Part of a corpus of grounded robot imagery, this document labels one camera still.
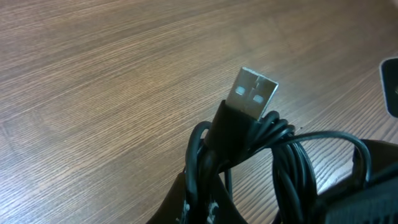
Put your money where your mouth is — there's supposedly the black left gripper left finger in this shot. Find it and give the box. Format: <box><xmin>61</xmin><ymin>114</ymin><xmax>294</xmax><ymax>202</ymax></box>
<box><xmin>146</xmin><ymin>172</ymin><xmax>248</xmax><ymax>224</ymax></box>

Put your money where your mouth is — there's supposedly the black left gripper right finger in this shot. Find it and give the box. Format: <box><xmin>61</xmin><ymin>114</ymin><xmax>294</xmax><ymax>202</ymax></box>
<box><xmin>310</xmin><ymin>139</ymin><xmax>397</xmax><ymax>224</ymax></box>

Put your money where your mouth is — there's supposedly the black USB-A cable bundle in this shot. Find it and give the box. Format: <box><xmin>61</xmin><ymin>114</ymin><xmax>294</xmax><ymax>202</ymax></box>
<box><xmin>185</xmin><ymin>66</ymin><xmax>373</xmax><ymax>224</ymax></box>

